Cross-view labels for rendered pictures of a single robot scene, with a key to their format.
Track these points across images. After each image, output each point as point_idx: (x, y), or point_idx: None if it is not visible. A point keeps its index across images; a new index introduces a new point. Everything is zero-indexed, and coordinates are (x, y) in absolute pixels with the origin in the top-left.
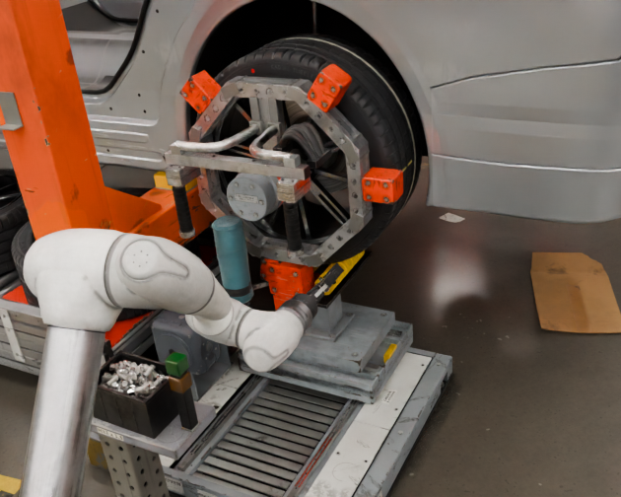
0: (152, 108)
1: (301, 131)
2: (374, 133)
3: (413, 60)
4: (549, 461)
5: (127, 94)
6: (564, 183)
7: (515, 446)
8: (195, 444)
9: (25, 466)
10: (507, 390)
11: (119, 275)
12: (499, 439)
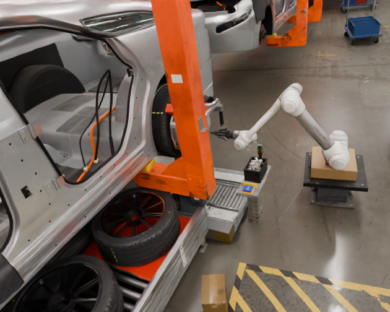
0: (139, 140)
1: (207, 95)
2: None
3: None
4: (226, 154)
5: (131, 141)
6: (210, 88)
7: (220, 158)
8: (226, 210)
9: (322, 133)
10: None
11: (301, 90)
12: (218, 161)
